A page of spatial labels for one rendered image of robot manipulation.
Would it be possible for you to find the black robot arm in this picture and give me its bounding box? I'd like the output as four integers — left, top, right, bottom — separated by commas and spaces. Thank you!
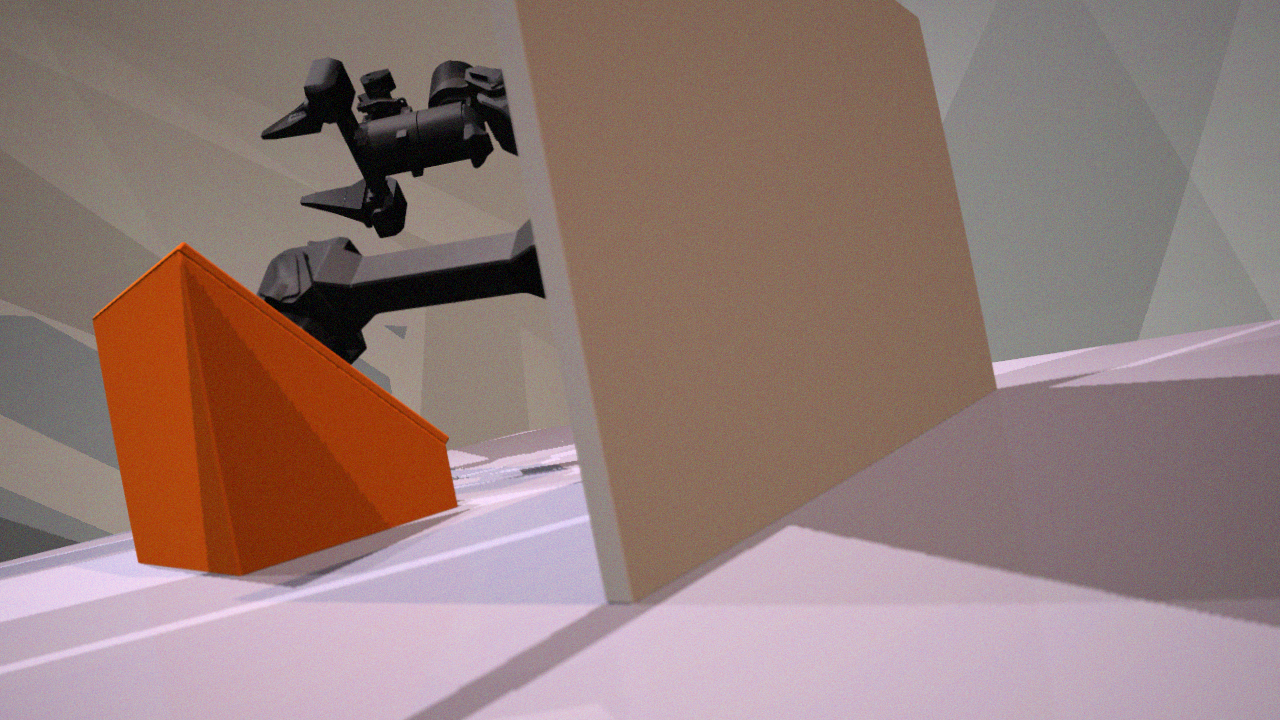
256, 60, 547, 365

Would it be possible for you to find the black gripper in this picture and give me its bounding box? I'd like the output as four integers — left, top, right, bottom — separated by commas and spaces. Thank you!
261, 56, 433, 238

